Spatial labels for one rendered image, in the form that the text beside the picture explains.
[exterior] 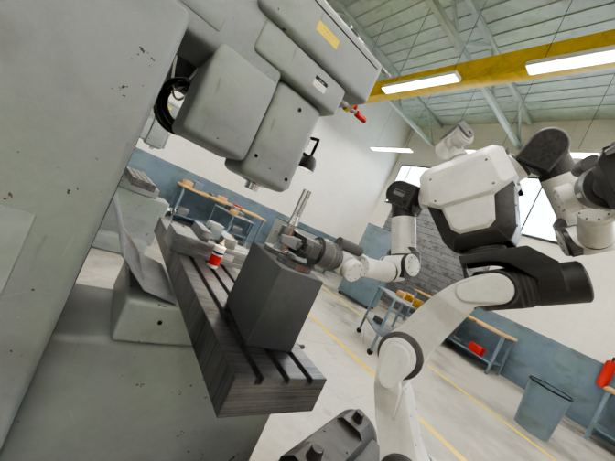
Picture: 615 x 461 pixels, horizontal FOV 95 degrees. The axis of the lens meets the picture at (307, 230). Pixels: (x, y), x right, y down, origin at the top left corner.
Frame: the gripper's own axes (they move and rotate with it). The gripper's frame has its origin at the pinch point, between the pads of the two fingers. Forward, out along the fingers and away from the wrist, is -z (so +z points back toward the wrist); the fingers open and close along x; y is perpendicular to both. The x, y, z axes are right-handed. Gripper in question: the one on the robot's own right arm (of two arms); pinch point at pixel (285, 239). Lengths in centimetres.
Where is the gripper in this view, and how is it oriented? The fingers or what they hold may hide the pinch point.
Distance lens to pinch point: 77.3
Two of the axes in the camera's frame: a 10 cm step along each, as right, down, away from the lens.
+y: -4.2, 9.1, 0.2
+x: 4.8, 2.4, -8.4
